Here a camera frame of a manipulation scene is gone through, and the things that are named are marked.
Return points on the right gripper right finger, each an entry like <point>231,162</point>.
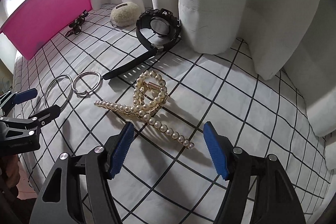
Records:
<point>275,198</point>

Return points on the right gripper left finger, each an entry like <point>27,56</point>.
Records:
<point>59,200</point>

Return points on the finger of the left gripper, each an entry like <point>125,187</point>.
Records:
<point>10,98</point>
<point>45,116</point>

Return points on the black digital wrist watch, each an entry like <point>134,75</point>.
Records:
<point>164,24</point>

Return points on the person's left hand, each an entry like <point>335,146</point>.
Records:
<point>10,170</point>

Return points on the silver bangle near watch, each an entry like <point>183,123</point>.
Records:
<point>86,83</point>

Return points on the silver bangle outer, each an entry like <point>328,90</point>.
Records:
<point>59,91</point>

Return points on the white black grid cloth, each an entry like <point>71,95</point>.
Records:
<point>160,181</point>

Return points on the pink plastic storage bin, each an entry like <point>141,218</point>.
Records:
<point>35,22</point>

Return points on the pearl gold hair claw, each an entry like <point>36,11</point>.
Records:
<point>149,96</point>

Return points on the beige fluffy hair clip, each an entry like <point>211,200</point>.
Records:
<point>125,14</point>

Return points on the white curtain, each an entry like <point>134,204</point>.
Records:
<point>297,35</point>

